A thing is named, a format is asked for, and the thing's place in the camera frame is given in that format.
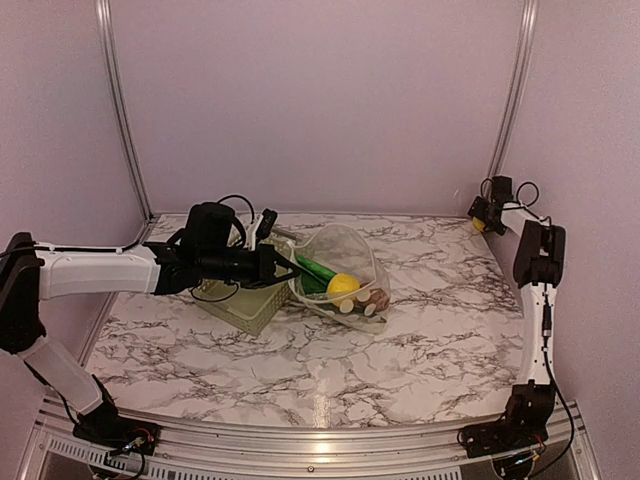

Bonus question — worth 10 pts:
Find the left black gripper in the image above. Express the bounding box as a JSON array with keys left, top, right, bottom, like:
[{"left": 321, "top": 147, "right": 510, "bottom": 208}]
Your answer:
[{"left": 199, "top": 243, "right": 301, "bottom": 289}]

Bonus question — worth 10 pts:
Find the green bell pepper toy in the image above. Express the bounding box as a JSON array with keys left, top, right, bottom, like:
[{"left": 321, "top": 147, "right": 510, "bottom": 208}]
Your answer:
[{"left": 472, "top": 217, "right": 486, "bottom": 233}]

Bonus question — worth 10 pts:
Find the clear zip top bag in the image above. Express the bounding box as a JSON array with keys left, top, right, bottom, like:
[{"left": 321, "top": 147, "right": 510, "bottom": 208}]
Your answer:
[{"left": 287, "top": 224, "right": 391, "bottom": 335}]

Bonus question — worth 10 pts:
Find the yellow lemon toy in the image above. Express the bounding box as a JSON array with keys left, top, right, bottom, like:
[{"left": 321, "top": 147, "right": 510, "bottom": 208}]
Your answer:
[{"left": 326, "top": 273, "right": 360, "bottom": 307}]

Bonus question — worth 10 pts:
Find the brown red potato toy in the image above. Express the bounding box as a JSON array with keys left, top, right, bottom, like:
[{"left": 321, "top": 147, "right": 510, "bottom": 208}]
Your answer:
[{"left": 364, "top": 288, "right": 390, "bottom": 314}]

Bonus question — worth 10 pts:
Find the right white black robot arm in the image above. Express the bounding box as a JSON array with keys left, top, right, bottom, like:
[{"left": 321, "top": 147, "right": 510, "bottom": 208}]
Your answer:
[{"left": 459, "top": 196, "right": 566, "bottom": 458}]

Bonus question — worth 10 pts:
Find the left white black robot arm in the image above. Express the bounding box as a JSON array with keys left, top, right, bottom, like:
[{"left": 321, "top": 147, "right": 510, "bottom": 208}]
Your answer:
[{"left": 1, "top": 232, "right": 300, "bottom": 446}]

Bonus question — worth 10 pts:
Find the pale green perforated basket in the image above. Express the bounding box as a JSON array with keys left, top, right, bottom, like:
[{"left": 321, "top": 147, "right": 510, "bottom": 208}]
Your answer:
[{"left": 192, "top": 229, "right": 299, "bottom": 337}]

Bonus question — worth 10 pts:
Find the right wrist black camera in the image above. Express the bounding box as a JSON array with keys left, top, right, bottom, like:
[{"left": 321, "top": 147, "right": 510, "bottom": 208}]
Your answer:
[{"left": 490, "top": 175, "right": 514, "bottom": 204}]

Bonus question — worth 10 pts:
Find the wrist black camera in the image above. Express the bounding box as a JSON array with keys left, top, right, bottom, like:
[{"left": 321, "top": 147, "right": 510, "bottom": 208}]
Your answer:
[
  {"left": 490, "top": 175, "right": 514, "bottom": 204},
  {"left": 180, "top": 202, "right": 247, "bottom": 253}
]

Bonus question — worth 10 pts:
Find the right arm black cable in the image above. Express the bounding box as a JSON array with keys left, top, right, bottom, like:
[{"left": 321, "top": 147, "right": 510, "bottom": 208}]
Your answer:
[{"left": 479, "top": 175, "right": 574, "bottom": 471}]

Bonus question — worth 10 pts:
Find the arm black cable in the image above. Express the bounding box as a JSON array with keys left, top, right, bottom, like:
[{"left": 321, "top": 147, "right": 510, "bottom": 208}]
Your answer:
[
  {"left": 479, "top": 175, "right": 574, "bottom": 471},
  {"left": 0, "top": 193, "right": 256, "bottom": 259}
]

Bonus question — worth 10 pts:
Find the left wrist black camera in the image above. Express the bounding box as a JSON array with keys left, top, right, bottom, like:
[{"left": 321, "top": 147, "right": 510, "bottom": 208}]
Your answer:
[{"left": 180, "top": 202, "right": 247, "bottom": 253}]

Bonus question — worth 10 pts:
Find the right aluminium frame post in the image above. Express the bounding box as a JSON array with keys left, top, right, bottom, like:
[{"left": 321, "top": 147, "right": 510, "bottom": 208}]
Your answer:
[{"left": 487, "top": 0, "right": 540, "bottom": 177}]

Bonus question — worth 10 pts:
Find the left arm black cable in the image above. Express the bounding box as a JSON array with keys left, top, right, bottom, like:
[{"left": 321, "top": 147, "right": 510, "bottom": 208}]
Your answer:
[{"left": 0, "top": 193, "right": 256, "bottom": 259}]

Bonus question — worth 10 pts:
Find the front aluminium rail base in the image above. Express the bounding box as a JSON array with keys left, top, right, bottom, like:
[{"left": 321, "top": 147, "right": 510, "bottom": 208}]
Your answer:
[{"left": 17, "top": 396, "right": 602, "bottom": 479}]

